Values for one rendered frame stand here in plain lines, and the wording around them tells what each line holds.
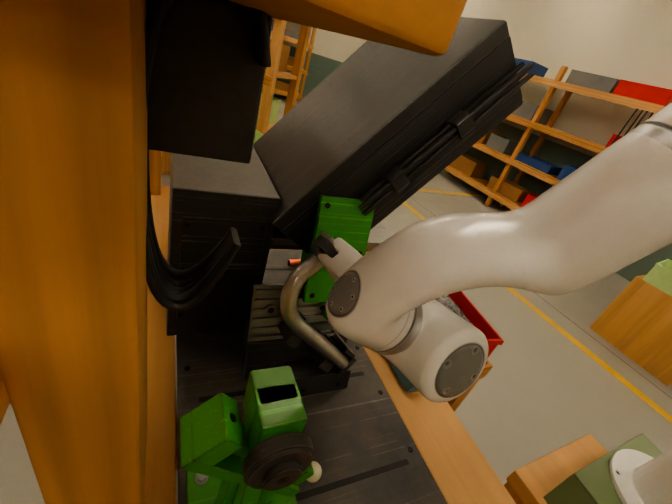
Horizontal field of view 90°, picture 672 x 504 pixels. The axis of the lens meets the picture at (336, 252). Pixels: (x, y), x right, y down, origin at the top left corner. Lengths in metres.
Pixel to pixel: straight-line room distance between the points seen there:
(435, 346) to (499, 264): 0.09
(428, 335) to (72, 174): 0.29
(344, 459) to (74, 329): 0.51
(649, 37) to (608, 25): 0.60
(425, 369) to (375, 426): 0.43
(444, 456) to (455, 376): 0.45
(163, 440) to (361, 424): 0.35
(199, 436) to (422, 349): 0.24
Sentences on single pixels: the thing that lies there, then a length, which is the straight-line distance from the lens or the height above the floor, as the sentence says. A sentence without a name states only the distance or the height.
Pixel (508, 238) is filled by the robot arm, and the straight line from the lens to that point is 0.31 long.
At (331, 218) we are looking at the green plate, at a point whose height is 1.24.
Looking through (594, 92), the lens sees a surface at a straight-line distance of 5.91.
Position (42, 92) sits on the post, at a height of 1.43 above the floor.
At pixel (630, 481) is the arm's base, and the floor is 0.97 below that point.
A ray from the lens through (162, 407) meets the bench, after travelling 0.73.
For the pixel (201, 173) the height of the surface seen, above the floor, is 1.24.
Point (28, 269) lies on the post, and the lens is 0.29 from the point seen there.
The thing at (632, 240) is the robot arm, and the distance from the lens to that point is 0.33.
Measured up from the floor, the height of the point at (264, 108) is 0.91.
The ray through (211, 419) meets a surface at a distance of 0.41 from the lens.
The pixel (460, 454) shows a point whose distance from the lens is 0.81.
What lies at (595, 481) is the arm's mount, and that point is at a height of 0.95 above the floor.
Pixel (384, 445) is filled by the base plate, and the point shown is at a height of 0.90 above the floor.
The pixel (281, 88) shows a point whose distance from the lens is 9.53.
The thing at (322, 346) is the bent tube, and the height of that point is 1.02.
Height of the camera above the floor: 1.49
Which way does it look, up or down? 30 degrees down
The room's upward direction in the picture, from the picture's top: 19 degrees clockwise
